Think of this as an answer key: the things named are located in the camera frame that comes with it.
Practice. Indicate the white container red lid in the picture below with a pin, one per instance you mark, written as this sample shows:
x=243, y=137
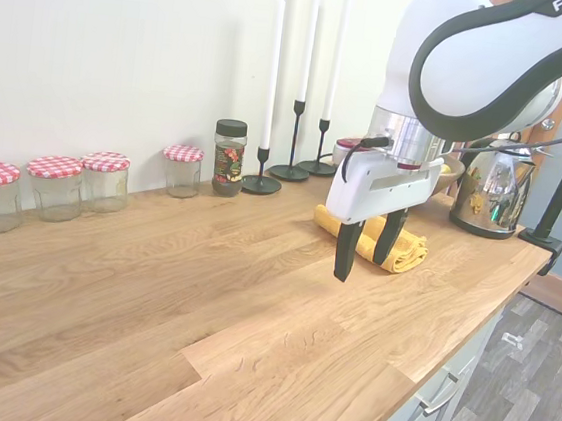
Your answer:
x=348, y=146

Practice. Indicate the yellow fruit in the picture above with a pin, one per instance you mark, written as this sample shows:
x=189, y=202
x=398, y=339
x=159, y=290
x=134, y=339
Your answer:
x=446, y=169

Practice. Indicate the small white floor object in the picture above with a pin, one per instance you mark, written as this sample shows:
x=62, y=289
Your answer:
x=514, y=339

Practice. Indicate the black candle holder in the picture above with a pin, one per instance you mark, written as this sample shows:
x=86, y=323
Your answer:
x=289, y=172
x=261, y=183
x=316, y=166

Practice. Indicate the yellow cloth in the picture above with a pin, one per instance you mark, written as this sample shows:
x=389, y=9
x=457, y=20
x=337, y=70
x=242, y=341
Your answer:
x=407, y=254

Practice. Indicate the pale kitchen cabinet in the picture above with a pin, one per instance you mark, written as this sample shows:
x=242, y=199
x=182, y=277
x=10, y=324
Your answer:
x=433, y=387

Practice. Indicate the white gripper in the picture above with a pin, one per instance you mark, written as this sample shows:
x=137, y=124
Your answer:
x=379, y=185

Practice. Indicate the coffee jar black lid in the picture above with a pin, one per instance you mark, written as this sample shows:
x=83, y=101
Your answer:
x=228, y=160

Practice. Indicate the stainless steel kettle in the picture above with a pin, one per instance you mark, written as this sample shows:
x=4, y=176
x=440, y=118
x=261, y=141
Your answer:
x=491, y=192

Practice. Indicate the wooden fruit bowl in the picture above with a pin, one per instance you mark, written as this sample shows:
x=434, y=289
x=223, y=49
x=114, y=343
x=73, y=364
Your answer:
x=450, y=180

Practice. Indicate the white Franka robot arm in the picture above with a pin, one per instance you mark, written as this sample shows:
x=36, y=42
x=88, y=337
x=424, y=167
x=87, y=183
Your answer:
x=407, y=58

